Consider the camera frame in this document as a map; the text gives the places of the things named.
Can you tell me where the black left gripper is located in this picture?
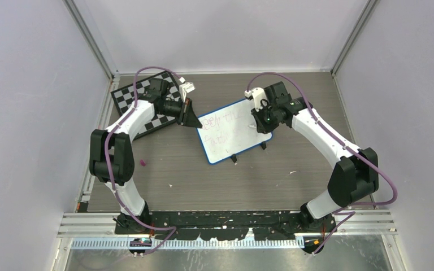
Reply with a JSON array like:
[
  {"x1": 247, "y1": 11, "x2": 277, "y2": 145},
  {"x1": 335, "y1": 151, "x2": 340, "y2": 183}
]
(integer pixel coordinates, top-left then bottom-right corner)
[{"x1": 159, "y1": 97, "x2": 203, "y2": 129}]

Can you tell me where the blue framed whiteboard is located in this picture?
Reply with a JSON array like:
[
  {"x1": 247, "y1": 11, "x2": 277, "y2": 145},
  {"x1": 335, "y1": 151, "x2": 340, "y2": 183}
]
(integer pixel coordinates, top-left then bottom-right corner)
[{"x1": 197, "y1": 99, "x2": 273, "y2": 164}]

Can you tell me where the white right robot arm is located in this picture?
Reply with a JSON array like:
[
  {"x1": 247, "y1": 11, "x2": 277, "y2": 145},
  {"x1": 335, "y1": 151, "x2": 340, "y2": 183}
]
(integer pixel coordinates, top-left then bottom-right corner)
[{"x1": 244, "y1": 82, "x2": 379, "y2": 232}]

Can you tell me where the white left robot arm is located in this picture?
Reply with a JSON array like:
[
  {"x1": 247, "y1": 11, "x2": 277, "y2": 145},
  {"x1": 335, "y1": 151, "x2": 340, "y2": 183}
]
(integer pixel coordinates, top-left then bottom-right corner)
[{"x1": 89, "y1": 78, "x2": 202, "y2": 234}]

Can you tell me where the black white chessboard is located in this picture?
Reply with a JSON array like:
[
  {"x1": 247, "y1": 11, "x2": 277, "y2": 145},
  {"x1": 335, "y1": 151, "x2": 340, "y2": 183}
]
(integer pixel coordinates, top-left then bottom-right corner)
[{"x1": 107, "y1": 71, "x2": 181, "y2": 139}]

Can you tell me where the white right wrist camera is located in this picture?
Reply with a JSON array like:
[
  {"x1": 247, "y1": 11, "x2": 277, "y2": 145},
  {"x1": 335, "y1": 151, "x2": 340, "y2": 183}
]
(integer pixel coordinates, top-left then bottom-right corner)
[{"x1": 244, "y1": 87, "x2": 268, "y2": 112}]

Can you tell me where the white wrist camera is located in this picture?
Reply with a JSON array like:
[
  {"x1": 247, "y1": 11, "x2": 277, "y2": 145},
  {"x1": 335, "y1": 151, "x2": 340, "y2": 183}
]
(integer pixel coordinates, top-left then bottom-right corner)
[
  {"x1": 244, "y1": 87, "x2": 268, "y2": 112},
  {"x1": 179, "y1": 81, "x2": 195, "y2": 101}
]

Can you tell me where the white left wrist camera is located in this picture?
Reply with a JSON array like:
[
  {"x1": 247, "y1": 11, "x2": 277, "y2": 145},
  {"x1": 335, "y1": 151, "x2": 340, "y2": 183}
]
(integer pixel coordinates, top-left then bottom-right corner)
[{"x1": 179, "y1": 81, "x2": 195, "y2": 101}]

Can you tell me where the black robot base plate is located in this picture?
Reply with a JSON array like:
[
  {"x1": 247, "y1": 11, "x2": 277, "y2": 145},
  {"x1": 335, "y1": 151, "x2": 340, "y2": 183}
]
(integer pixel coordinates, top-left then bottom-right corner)
[{"x1": 113, "y1": 211, "x2": 336, "y2": 241}]

